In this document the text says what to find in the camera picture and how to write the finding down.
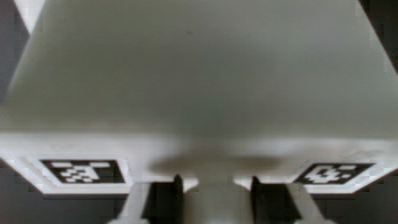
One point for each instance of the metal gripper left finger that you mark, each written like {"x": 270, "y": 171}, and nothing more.
{"x": 153, "y": 206}

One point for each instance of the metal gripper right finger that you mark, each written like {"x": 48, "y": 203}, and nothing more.
{"x": 282, "y": 204}

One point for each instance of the white drawer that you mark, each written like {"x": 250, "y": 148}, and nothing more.
{"x": 220, "y": 89}

